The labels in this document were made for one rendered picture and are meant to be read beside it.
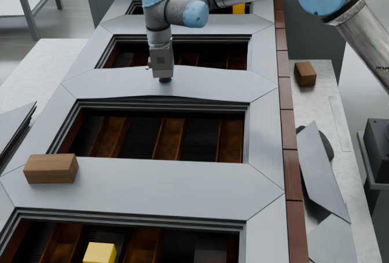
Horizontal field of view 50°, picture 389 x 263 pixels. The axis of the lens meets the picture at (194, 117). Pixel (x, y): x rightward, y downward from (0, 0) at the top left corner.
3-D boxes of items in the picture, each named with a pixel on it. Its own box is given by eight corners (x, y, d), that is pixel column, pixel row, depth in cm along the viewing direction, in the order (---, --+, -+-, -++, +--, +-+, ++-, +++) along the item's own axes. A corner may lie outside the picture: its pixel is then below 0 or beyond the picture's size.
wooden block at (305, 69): (315, 85, 163) (316, 74, 160) (300, 86, 163) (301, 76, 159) (307, 71, 171) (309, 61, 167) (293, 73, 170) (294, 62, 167)
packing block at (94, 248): (85, 270, 95) (81, 260, 93) (92, 251, 99) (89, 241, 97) (111, 272, 95) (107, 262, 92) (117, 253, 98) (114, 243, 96)
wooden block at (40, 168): (28, 184, 107) (21, 170, 104) (35, 167, 112) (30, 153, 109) (73, 183, 107) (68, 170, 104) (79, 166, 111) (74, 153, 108)
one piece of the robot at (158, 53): (140, 25, 131) (148, 69, 142) (137, 39, 124) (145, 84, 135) (172, 24, 131) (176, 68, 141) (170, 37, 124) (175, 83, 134)
